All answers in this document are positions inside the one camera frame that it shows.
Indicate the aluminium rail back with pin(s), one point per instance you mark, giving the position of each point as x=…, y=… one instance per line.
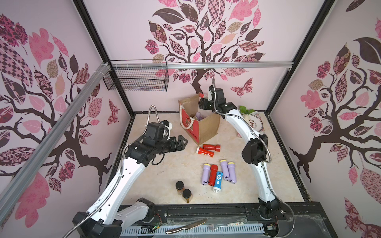
x=203, y=65

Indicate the aluminium rail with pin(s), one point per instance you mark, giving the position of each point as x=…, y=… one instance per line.
x=203, y=65
x=23, y=178

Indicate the wooden handled knife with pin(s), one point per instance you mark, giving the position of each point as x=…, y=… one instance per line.
x=186, y=227

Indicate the white cable duct strip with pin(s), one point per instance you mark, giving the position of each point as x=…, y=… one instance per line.
x=149, y=231

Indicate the red and brown tote bag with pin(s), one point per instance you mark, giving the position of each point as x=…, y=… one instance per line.
x=199, y=131

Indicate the floral plate with radish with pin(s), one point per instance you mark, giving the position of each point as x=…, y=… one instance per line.
x=252, y=117

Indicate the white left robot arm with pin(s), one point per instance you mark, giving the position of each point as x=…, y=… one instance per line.
x=104, y=219

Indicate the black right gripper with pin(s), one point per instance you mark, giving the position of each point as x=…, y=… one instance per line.
x=207, y=103

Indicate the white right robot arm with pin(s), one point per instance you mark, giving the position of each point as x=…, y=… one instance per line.
x=255, y=152

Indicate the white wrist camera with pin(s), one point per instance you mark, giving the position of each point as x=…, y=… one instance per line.
x=168, y=127
x=210, y=96

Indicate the blue flashlight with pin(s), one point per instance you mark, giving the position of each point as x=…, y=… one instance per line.
x=218, y=182

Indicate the black cap jar front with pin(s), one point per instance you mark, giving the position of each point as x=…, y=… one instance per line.
x=187, y=195

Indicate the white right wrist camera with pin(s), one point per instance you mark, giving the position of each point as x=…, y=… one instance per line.
x=210, y=96

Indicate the purple flashlight yellow head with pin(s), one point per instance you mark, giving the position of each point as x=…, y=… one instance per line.
x=198, y=116

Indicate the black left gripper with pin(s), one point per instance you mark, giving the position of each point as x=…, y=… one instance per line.
x=173, y=147

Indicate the silver fork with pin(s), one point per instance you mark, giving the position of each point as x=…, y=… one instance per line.
x=217, y=226

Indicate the black wire basket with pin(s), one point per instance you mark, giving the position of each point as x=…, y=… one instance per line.
x=138, y=75

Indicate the black cap jar rear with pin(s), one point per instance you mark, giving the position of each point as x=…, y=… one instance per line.
x=180, y=187

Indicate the red flashlight silver head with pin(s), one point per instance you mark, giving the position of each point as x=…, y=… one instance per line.
x=204, y=152

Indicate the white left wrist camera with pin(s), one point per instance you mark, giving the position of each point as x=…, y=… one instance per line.
x=168, y=127

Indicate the aluminium rail left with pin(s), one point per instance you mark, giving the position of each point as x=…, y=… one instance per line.
x=23, y=178

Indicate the red flashlight upright row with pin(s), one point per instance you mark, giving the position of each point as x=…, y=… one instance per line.
x=213, y=174

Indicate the red flashlight top right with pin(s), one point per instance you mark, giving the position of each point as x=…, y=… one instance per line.
x=210, y=147

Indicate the black cap jar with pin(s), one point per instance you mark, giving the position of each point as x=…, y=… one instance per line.
x=180, y=187
x=187, y=195

